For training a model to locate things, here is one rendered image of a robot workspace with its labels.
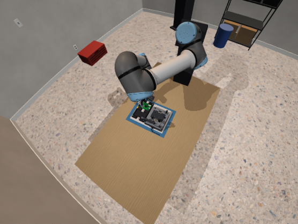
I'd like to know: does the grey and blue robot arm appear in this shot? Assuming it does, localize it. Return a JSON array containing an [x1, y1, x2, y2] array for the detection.
[[115, 22, 208, 102]]

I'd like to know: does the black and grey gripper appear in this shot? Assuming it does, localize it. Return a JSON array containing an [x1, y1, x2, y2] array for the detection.
[[138, 99, 145, 108]]

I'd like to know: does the green circuit board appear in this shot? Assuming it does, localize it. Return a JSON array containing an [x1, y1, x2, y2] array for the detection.
[[143, 102, 151, 111]]

